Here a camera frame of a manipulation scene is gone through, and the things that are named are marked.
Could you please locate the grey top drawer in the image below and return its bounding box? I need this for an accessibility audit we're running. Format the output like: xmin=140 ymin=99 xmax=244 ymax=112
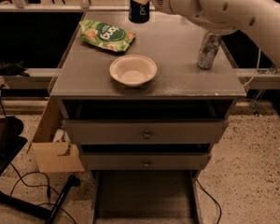
xmin=63 ymin=120 xmax=228 ymax=145

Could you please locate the tall silver energy can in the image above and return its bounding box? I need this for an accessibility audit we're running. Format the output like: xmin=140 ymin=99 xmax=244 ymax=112
xmin=197 ymin=31 xmax=221 ymax=70

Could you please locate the black stand base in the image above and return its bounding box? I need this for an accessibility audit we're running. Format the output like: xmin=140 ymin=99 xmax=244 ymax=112
xmin=0 ymin=115 xmax=82 ymax=224

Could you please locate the black floor cable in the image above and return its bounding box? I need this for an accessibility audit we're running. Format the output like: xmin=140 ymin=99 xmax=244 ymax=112
xmin=195 ymin=179 xmax=223 ymax=224
xmin=0 ymin=143 xmax=77 ymax=224

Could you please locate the brown cardboard box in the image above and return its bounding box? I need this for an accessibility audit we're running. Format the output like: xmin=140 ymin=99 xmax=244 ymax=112
xmin=31 ymin=99 xmax=84 ymax=173

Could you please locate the white paper bowl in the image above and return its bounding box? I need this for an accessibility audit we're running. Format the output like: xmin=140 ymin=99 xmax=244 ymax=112
xmin=109 ymin=55 xmax=158 ymax=87

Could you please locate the metal railing frame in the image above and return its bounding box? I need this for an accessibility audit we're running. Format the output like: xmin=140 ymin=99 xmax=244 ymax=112
xmin=0 ymin=0 xmax=280 ymax=117

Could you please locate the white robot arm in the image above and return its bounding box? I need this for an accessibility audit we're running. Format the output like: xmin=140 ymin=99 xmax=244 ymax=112
xmin=134 ymin=0 xmax=280 ymax=69

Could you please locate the black floor cable left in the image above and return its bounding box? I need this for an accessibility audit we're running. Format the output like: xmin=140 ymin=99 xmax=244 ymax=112
xmin=0 ymin=143 xmax=77 ymax=224

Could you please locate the grey drawer cabinet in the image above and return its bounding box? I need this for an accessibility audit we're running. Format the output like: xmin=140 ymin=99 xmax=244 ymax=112
xmin=50 ymin=11 xmax=245 ymax=181

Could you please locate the dark blue pepsi can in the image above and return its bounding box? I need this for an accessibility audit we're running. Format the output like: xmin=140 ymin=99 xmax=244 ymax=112
xmin=129 ymin=0 xmax=149 ymax=23

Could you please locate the grey open bottom drawer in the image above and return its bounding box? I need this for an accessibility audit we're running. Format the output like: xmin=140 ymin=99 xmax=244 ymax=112
xmin=91 ymin=171 xmax=203 ymax=224

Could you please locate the grey middle drawer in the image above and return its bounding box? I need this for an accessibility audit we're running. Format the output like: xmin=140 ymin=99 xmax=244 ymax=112
xmin=79 ymin=152 xmax=211 ymax=171

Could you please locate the green chip bag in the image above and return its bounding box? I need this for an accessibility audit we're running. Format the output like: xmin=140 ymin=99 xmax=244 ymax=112
xmin=79 ymin=20 xmax=135 ymax=52

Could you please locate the white hanging cable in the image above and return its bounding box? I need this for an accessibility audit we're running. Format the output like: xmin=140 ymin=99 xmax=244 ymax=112
xmin=242 ymin=49 xmax=262 ymax=89

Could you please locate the black floor cable right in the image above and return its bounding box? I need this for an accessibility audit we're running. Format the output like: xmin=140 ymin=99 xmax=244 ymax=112
xmin=195 ymin=179 xmax=223 ymax=224

